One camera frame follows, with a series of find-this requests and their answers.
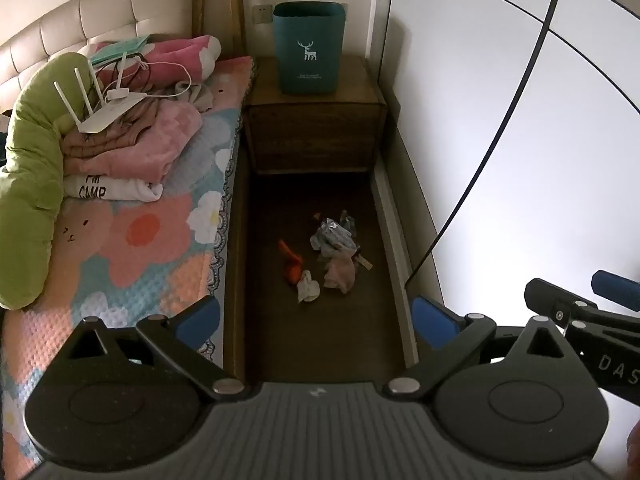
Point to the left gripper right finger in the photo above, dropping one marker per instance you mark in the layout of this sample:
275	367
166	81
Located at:
455	342

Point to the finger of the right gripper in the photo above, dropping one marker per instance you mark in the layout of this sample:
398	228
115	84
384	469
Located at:
615	288

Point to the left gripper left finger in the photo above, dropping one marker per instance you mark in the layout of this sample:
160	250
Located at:
177	340

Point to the small brown wrapper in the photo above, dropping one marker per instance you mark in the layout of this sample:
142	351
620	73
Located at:
364	262

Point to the pink wrapper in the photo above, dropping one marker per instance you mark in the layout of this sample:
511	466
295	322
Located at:
340	274

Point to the white tissue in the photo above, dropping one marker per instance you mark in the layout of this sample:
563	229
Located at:
308	289

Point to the silver snack wrapper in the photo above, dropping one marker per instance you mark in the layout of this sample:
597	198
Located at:
331	240

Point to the teal deer trash bin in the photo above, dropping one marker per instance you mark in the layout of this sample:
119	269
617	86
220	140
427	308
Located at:
308	40

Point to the floral bed cover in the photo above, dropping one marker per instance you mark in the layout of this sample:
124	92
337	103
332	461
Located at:
122	261

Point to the white printed shirt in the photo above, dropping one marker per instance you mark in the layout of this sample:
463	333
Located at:
107	188

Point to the green long pillow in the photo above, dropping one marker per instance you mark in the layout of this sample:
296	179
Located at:
32	178

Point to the brown folded garment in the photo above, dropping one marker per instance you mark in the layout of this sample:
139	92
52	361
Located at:
122	133

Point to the pink folded blanket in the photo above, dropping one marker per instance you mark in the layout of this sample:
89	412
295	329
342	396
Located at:
162	136

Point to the dark wooden nightstand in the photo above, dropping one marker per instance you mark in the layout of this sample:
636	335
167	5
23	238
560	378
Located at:
332	132

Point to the white wardrobe door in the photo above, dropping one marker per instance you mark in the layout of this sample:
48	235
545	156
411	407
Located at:
517	145

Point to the white wifi router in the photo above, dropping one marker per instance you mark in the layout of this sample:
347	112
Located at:
111	105

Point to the pink plush toy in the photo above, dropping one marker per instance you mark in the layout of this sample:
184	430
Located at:
163	64

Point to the teal number board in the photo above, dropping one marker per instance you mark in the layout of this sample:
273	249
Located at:
118	50

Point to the beige padded headboard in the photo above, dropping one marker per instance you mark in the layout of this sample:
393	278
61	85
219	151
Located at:
78	26

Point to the beige wall socket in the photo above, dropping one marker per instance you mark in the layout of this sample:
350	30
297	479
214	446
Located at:
262	14

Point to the brown wooden frame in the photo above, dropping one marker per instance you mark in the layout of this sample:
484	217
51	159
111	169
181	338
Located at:
225	20

